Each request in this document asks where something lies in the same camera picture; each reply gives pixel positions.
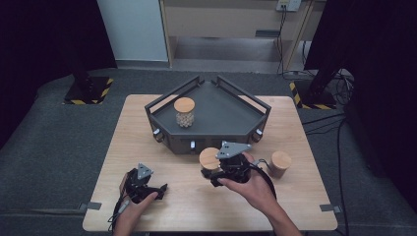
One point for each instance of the black metal corner rack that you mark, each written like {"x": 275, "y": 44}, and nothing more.
{"x": 223, "y": 111}

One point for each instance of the wooden-lid jar with beige contents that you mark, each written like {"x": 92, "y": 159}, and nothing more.
{"x": 208, "y": 158}

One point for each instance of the light wooden cabinet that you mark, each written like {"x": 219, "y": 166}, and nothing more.
{"x": 223, "y": 19}

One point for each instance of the person's left hand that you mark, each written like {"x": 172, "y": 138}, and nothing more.
{"x": 132, "y": 213}

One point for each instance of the wooden-lid jar with pale balls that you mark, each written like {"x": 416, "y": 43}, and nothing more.
{"x": 184, "y": 105}

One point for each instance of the black curtain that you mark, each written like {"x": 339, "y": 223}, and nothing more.
{"x": 39, "y": 49}
{"x": 380, "y": 65}

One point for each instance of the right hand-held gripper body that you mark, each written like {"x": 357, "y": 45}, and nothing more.
{"x": 234, "y": 167}

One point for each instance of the wall power socket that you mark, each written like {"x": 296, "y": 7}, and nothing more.
{"x": 288, "y": 4}

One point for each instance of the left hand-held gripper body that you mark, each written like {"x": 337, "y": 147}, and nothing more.
{"x": 139, "y": 187}

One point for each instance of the black stand with striped base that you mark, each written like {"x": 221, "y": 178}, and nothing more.
{"x": 318, "y": 95}
{"x": 87, "y": 90}

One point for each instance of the wooden-lid jar with brown contents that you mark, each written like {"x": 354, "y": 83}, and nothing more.
{"x": 281, "y": 160}

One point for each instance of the white panel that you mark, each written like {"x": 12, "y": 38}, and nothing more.
{"x": 134, "y": 29}

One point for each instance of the grey tape strip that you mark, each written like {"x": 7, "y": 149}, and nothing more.
{"x": 91, "y": 206}
{"x": 329, "y": 208}

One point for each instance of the person's right hand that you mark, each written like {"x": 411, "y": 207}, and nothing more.
{"x": 257, "y": 191}

